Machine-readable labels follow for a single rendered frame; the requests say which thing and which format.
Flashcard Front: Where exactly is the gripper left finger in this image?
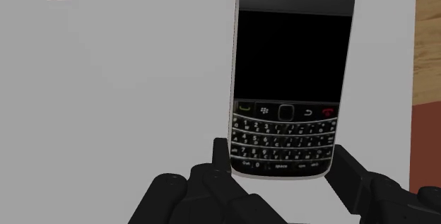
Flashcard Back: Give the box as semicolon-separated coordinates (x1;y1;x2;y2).
127;136;288;224

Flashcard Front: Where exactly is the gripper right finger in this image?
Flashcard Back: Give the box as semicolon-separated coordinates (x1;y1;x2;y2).
324;143;441;224

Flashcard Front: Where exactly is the black keypad phone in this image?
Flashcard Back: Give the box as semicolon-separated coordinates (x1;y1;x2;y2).
227;0;355;181

